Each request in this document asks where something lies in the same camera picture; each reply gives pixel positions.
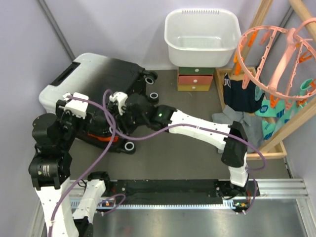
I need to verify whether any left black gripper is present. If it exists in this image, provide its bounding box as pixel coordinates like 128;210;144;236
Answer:
56;99;94;149

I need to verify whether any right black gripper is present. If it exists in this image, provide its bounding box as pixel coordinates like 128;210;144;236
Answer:
112;104;149;137

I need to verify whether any black and white suitcase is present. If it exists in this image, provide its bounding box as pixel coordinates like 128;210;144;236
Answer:
39;53;158;154

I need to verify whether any white plastic basin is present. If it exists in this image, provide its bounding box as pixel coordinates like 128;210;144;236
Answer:
164;8;241;68

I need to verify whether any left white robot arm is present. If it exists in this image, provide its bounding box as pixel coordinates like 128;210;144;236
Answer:
28;98;112;237

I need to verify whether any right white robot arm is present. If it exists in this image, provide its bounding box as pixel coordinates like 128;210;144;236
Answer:
102;92;249;196

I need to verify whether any orange garment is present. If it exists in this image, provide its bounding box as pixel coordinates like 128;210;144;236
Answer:
88;133;119;143

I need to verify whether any small colourful drawer cabinet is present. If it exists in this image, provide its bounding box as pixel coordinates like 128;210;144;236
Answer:
177;67;215;91

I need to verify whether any dark navy garment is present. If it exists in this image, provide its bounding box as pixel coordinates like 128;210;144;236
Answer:
223;73;265;113

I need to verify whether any grey button shirt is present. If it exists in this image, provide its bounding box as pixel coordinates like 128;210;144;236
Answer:
211;106;264;148

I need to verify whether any teal patterned sock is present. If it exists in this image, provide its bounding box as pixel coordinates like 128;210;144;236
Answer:
254;78;316;140

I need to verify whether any pink round clip hanger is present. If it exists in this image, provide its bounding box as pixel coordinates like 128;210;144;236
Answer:
235;17;316;109

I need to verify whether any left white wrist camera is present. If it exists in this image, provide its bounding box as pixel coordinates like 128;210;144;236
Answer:
63;92;88;119

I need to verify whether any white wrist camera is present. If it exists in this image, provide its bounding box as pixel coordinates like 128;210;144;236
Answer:
63;92;88;119
109;92;128;116

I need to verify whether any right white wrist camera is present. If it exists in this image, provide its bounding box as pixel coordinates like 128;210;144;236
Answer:
109;92;128;116

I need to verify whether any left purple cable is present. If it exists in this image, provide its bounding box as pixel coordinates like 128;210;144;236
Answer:
47;89;126;237

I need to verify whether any purple cable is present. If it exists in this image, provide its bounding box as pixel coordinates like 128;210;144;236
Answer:
102;89;267;215
47;89;126;237

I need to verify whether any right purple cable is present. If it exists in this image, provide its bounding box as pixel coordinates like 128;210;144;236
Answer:
102;89;267;215

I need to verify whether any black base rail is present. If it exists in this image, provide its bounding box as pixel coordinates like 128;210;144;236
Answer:
101;179;260;205

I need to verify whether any wooden drying rack frame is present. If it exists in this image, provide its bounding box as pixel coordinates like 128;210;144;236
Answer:
214;0;316;159

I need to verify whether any aluminium frame rail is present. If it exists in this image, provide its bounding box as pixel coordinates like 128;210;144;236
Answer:
35;176;316;237

